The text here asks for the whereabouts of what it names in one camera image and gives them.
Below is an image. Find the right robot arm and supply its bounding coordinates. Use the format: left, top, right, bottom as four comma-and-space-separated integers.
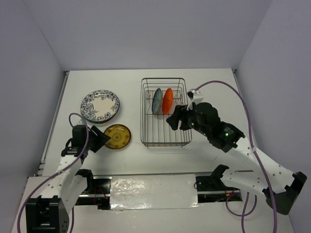
166, 102, 307, 215

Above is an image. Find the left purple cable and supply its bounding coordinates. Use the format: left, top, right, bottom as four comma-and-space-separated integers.
16, 113, 89, 233

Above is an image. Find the wire dish rack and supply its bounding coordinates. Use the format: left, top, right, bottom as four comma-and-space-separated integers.
140, 78, 192, 149

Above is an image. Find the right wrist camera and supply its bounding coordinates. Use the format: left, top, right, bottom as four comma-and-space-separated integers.
187, 89, 204, 111

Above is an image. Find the orange plate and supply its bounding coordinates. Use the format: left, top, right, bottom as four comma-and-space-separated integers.
162, 88, 174, 115

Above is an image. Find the silver foil tape patch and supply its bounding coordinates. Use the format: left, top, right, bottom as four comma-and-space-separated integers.
109, 174, 199, 210

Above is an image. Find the small blue patterned plate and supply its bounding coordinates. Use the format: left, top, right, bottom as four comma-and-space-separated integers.
152, 88, 162, 115

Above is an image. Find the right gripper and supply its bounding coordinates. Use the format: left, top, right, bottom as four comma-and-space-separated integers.
165, 104, 209, 136

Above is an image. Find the speckled white plate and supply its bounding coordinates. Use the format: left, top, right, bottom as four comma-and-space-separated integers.
80, 90, 120, 124

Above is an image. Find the dark green plate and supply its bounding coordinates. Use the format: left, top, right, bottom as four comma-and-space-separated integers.
80, 101, 120, 122

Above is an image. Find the yellow brown plate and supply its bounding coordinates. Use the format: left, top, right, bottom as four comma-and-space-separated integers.
104, 124, 132, 150

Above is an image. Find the black mounting rail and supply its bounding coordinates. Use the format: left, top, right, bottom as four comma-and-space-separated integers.
75, 173, 242, 210

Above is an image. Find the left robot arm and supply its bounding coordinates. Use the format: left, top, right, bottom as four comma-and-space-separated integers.
25, 125, 111, 233

